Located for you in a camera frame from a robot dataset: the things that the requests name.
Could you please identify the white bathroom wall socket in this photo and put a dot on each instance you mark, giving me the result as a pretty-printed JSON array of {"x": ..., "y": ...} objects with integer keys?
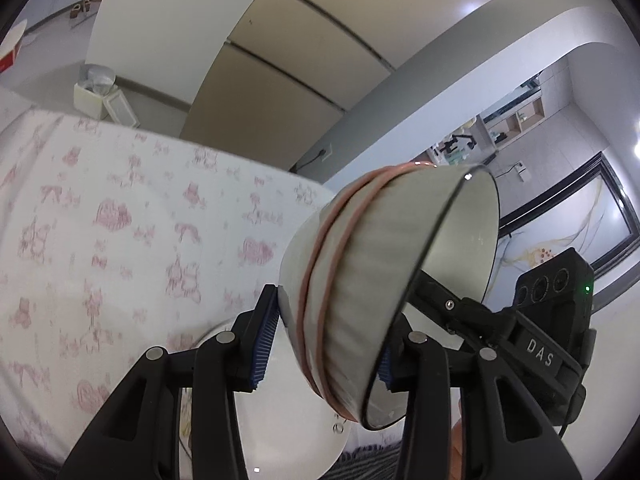
[{"x": 523, "y": 170}]

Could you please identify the brown slippers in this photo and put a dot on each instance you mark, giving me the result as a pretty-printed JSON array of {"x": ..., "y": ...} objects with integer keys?
[{"x": 87, "y": 5}]

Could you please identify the bathroom mirror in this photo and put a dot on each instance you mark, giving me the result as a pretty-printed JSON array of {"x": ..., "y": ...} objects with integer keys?
[{"x": 510, "y": 97}]

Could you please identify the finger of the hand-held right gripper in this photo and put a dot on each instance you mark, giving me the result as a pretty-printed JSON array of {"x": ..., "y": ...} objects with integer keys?
[{"x": 442, "y": 305}]

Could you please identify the white rectangular lid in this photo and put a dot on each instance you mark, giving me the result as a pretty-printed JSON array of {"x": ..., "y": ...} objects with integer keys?
[{"x": 121, "y": 109}]

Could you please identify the white trash bin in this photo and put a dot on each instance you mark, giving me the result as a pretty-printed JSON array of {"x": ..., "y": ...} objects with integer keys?
[{"x": 92, "y": 95}]

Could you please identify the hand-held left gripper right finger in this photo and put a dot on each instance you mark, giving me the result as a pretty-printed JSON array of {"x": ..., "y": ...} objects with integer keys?
[{"x": 385, "y": 371}]

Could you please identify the white tablecloth pink print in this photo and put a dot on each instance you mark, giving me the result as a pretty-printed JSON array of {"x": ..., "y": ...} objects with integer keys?
[{"x": 125, "y": 260}]

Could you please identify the wall shelf niche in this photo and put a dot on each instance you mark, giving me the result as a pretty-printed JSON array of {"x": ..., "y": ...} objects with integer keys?
[{"x": 515, "y": 122}]

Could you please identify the flower print glass door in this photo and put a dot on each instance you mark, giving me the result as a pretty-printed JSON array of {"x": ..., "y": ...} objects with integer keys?
[{"x": 565, "y": 220}]

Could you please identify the gold refrigerator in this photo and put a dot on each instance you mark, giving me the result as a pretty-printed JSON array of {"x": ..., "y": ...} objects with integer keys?
[{"x": 300, "y": 60}]

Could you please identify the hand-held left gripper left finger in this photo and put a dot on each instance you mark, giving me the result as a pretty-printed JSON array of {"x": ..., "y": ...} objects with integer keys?
[{"x": 265, "y": 345}]

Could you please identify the grey striped cloth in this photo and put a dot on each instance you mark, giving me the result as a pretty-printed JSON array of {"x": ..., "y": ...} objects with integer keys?
[{"x": 360, "y": 462}]

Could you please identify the black faucet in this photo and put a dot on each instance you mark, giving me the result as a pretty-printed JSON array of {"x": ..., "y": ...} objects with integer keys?
[{"x": 460, "y": 142}]

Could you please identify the white ribbed bowl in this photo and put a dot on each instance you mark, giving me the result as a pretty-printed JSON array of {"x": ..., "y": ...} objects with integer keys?
[{"x": 380, "y": 280}]

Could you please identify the red cardboard box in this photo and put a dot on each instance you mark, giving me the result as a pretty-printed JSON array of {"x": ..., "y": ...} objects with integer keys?
[{"x": 10, "y": 55}]

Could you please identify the large cartoon print plate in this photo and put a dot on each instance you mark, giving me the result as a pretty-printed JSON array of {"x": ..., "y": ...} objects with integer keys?
[{"x": 280, "y": 435}]

